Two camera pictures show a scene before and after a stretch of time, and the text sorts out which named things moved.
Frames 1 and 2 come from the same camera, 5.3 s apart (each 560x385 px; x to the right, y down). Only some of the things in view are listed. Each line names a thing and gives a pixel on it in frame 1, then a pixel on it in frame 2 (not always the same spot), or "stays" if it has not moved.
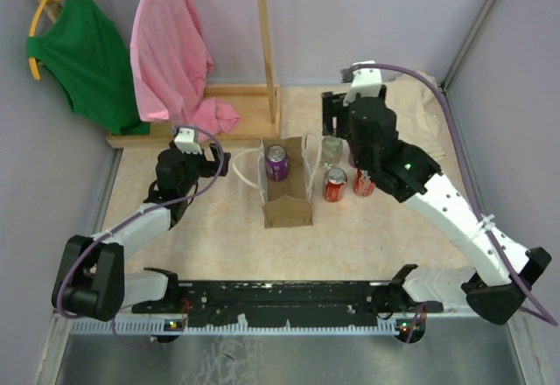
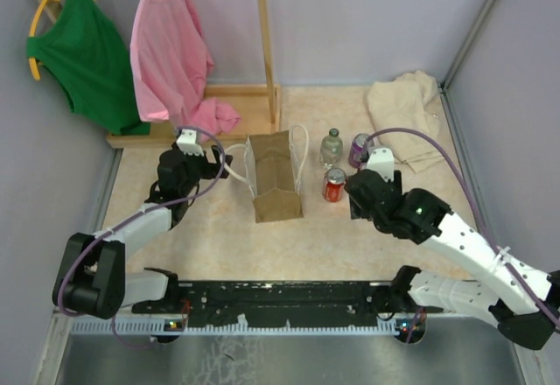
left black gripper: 208,164 stays
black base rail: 302,302 stays
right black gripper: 332,106 -> 356,211
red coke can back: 334,184 stays
